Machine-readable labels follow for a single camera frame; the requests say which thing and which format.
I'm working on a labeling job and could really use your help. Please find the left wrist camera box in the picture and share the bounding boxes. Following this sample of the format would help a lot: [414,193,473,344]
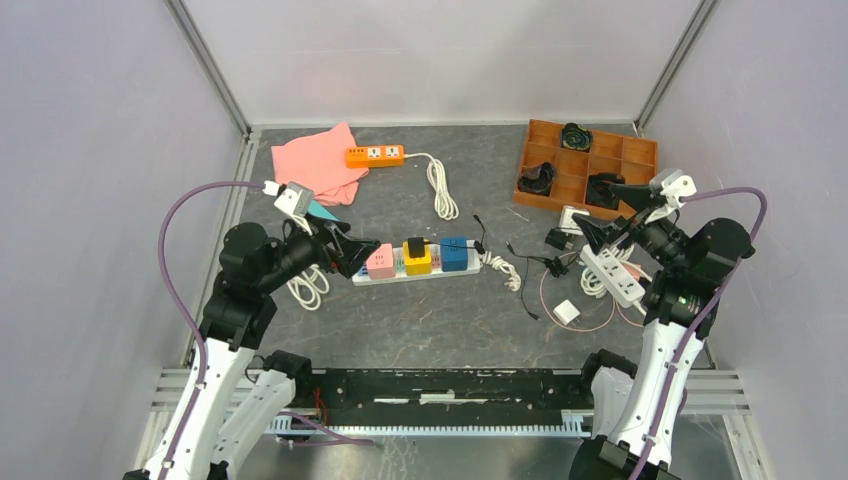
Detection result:
[274,182,314,218]

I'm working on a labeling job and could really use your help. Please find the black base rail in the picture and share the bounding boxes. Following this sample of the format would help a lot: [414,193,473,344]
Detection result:
[291,368,594,427]

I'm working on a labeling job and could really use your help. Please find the black charger plug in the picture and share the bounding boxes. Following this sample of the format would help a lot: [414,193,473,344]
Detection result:
[406,237,428,258]

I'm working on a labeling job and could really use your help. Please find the white cord of orange strip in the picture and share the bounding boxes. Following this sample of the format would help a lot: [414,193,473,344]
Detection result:
[404,152,460,222]

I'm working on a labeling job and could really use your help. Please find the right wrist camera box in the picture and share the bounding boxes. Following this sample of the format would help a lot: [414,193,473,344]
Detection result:
[649,168,697,209]

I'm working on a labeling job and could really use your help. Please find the black coiled strap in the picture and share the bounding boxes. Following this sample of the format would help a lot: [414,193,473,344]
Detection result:
[517,161,558,197]
[585,172,627,212]

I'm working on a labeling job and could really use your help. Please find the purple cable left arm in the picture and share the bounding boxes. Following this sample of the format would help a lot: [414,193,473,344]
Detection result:
[156,181,266,480]

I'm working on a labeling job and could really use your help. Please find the small white charger cube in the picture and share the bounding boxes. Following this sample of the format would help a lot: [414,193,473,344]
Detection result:
[553,300,580,327]

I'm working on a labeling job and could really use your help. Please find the white power strip right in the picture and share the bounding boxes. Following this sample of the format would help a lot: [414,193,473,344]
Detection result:
[579,245,651,308]

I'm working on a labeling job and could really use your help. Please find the white cord of teal strip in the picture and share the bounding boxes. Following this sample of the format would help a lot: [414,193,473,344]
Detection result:
[286,264,331,313]

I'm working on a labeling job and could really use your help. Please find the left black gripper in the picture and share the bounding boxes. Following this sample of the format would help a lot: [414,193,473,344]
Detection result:
[258,211,380,293]

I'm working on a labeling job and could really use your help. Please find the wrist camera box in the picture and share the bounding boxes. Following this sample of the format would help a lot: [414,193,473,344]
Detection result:
[649,168,697,209]
[274,182,314,218]

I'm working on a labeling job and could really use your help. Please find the orange power strip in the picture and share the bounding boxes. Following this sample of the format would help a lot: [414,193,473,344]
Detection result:
[344,145,405,168]

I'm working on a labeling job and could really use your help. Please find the white multicolour power strip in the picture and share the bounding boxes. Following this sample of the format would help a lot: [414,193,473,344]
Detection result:
[352,244,482,286]

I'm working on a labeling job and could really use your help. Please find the orange wooden divided tray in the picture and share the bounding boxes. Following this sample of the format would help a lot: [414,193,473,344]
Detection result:
[512,119,659,220]

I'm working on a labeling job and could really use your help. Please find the blue cube plug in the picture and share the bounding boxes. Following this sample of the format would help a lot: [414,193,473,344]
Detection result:
[439,236,469,272]

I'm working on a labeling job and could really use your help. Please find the yellow cube plug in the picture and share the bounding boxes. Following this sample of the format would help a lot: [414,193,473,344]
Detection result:
[402,241,433,276]

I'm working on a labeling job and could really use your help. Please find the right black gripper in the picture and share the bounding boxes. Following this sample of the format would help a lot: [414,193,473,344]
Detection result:
[573,183,692,273]

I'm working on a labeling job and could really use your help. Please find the black coiled strap left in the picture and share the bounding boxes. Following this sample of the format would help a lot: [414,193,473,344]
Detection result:
[517,161,558,197]

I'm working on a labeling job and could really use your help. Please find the white cube plug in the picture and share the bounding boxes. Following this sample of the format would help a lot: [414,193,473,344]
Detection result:
[558,205,590,236]

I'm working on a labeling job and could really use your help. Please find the pink cloth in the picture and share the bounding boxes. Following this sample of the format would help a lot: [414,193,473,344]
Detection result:
[271,122,370,207]

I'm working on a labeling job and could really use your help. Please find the blue yellow coiled item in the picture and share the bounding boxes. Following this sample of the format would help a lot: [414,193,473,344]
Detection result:
[561,122,594,152]

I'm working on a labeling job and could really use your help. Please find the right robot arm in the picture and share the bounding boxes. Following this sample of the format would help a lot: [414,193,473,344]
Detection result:
[569,184,768,479]

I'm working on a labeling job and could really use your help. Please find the pink cube plug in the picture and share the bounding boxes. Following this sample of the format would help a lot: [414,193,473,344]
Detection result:
[365,243,396,280]

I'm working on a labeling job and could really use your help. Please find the black coiled strap right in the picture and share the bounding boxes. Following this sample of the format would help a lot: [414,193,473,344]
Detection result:
[585,172,627,212]

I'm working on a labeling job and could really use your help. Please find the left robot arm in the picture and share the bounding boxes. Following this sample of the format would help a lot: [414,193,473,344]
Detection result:
[124,215,380,479]

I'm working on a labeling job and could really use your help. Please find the teal power strip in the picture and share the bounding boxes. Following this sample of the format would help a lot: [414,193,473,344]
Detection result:
[308,201,338,221]

